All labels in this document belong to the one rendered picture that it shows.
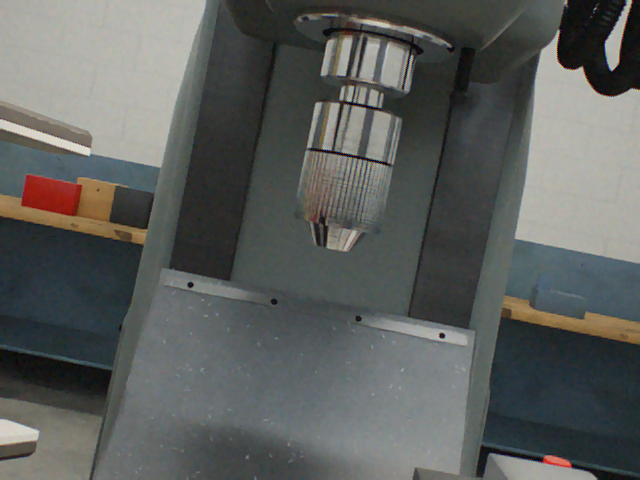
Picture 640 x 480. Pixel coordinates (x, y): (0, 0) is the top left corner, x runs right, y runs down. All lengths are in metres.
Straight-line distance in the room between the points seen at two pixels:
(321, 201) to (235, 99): 0.41
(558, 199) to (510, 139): 3.98
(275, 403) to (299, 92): 0.30
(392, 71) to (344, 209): 0.07
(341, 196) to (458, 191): 0.41
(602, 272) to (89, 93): 3.05
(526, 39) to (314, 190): 0.21
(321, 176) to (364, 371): 0.40
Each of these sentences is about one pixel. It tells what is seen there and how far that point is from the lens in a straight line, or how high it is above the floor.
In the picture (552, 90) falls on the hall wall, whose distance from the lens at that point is 4.83.
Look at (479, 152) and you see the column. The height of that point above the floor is 1.29.
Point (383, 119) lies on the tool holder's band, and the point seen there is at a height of 1.26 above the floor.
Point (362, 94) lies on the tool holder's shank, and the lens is 0.43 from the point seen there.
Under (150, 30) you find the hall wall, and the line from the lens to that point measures 4.84.
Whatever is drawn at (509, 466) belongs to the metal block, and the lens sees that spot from 0.47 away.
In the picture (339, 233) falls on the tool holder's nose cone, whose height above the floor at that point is 1.20.
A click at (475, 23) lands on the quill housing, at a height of 1.31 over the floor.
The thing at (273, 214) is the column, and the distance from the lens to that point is 0.81.
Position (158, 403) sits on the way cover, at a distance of 0.79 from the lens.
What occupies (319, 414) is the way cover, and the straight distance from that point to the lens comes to 0.78.
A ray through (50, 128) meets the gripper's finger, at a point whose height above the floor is 1.22.
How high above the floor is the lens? 1.22
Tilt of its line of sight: 3 degrees down
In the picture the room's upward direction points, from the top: 11 degrees clockwise
